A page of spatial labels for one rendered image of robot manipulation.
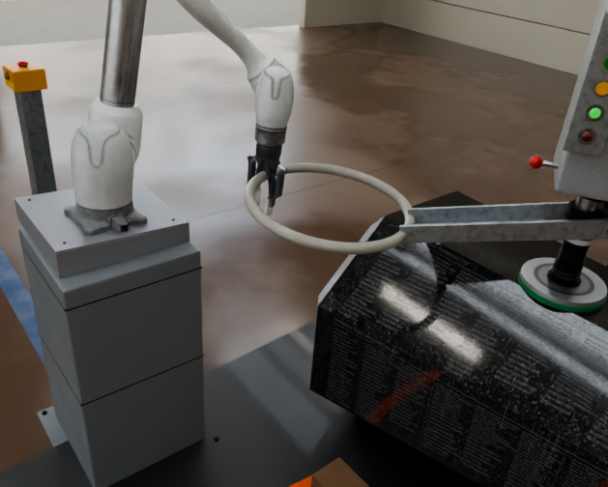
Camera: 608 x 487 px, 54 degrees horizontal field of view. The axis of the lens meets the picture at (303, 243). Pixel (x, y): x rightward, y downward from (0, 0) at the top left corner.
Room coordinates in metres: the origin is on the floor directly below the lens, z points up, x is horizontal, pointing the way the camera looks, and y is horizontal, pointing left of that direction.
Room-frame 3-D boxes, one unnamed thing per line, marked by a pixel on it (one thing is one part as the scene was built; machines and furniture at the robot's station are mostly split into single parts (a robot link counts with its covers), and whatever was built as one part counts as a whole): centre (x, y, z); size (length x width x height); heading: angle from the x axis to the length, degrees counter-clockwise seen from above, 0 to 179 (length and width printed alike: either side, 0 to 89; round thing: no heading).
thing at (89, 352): (1.50, 0.58, 0.40); 0.50 x 0.50 x 0.80; 40
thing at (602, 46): (1.23, -0.58, 1.41); 0.08 x 0.03 x 0.28; 72
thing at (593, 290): (1.32, -0.68, 0.89); 0.21 x 0.21 x 0.01
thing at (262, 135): (1.63, 0.12, 1.11); 0.09 x 0.09 x 0.06
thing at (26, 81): (2.24, 1.11, 0.54); 0.20 x 0.20 x 1.09; 43
